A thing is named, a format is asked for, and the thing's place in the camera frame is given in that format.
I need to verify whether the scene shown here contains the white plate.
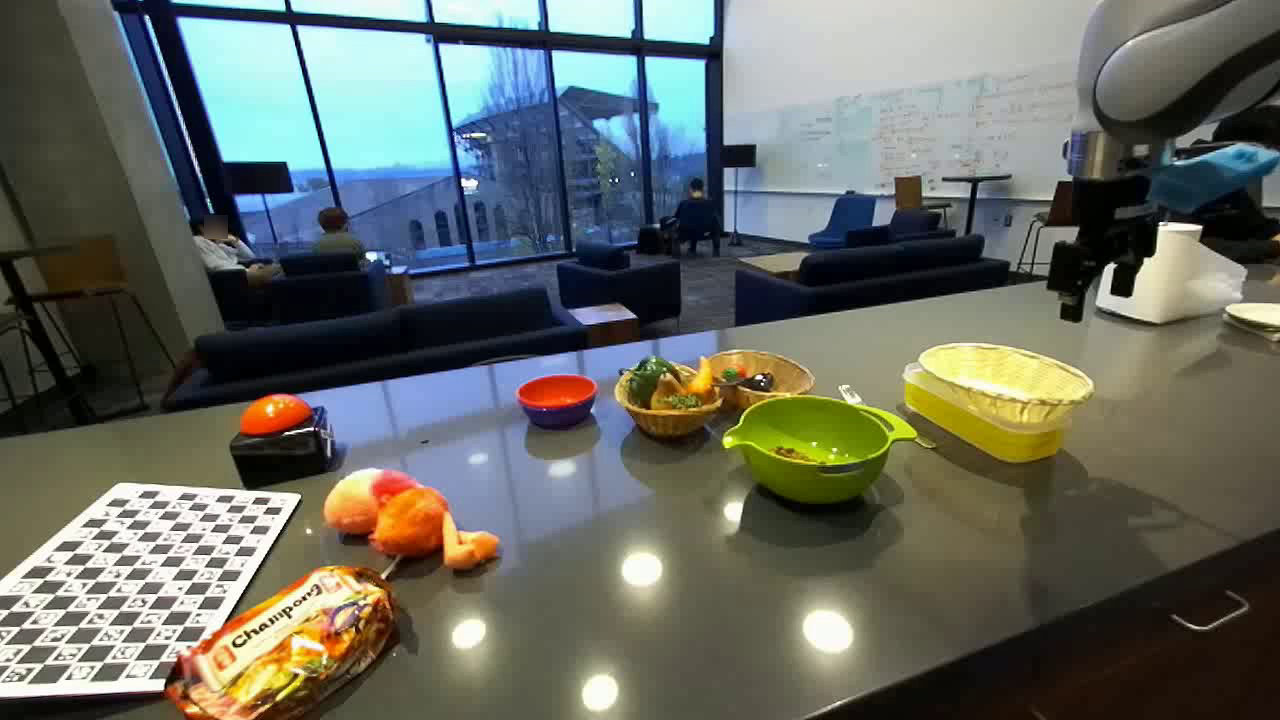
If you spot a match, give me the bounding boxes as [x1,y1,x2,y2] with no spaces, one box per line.
[1224,301,1280,334]

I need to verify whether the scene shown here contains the orange plush toy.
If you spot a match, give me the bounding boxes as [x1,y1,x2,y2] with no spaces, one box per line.
[325,468,502,571]

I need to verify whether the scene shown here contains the white paper towel pack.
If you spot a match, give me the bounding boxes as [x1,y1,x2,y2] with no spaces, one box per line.
[1097,219,1248,324]

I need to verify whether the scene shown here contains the yellow plastic box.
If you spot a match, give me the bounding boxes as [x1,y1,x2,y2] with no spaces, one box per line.
[903,341,1091,464]

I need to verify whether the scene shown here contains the dark armchair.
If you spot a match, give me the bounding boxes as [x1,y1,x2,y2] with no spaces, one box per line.
[556,246,680,324]

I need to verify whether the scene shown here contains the green bowl with handles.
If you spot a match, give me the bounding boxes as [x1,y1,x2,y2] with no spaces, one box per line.
[721,396,916,505]

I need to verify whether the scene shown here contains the woven basket with vegetables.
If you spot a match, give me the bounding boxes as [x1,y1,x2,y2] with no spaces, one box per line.
[614,357,724,442]

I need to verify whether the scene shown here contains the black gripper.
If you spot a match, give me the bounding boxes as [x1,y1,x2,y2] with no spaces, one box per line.
[1050,176,1157,324]

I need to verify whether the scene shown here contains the dark blue long sofa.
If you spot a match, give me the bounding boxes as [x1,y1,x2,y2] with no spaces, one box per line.
[161,290,590,411]

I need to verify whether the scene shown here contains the checkerboard calibration board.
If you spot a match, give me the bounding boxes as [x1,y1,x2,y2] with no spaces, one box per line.
[0,482,301,699]

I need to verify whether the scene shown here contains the seated person at window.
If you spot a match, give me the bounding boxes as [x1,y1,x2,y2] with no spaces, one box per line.
[192,218,282,281]

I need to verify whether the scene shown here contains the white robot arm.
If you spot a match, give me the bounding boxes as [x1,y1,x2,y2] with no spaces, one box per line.
[1050,0,1280,321]

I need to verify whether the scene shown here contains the orange ball toy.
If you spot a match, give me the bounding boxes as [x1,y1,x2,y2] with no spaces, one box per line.
[236,393,313,435]

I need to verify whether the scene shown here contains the snack bag orange wrapper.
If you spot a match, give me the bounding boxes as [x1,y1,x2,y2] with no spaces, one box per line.
[163,563,395,720]

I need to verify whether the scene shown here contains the dark blue right sofa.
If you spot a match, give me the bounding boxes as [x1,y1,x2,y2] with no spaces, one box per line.
[736,238,1009,324]

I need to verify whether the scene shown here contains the red small bowl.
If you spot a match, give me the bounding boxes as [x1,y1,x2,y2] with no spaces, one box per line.
[518,376,596,429]

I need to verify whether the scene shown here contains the black box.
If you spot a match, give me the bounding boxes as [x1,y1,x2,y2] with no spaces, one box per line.
[229,423,335,490]

